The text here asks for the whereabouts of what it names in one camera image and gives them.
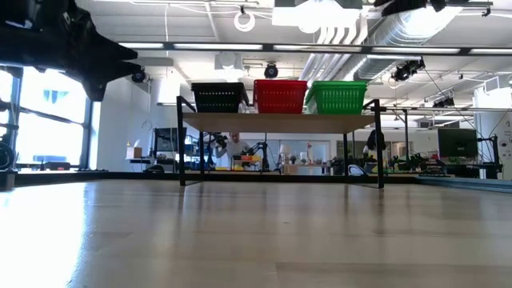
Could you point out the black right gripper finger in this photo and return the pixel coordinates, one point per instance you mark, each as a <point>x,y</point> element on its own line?
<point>400,6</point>

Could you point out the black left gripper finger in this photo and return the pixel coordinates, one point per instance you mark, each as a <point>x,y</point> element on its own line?
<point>112,71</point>
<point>114,52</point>

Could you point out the black background robot arm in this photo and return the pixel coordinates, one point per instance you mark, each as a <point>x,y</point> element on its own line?
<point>260,150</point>
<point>219,140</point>

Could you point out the wooden shelf with black legs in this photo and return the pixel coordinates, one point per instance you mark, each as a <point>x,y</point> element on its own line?
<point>272,122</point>

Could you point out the black ceiling device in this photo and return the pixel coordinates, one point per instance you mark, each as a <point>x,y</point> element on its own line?
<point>406,71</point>

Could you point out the cardboard box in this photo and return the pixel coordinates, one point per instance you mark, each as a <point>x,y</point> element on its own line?
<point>134,153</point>

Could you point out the small black monitor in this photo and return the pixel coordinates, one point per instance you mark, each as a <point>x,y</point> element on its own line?
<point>166,140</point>

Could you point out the white ceiling pipes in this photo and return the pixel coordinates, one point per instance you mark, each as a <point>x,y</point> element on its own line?
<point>328,60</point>

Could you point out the long ceiling light bar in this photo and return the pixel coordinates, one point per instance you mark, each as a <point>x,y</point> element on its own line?
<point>220,46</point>

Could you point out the large black monitor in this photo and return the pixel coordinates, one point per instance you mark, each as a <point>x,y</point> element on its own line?
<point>458,142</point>

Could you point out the person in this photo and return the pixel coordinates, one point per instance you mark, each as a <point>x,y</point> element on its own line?
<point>234,149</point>
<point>374,144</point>

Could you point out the silver ventilation duct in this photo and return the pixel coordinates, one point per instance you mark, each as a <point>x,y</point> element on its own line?
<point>400,32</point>

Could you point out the black ceiling camera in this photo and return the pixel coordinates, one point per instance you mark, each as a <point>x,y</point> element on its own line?
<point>270,71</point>
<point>139,77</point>

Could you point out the black window frame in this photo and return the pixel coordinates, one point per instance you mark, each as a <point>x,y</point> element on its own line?
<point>86,132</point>

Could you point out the black aluminium table frame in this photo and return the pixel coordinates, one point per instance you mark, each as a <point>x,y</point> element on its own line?
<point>120,176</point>

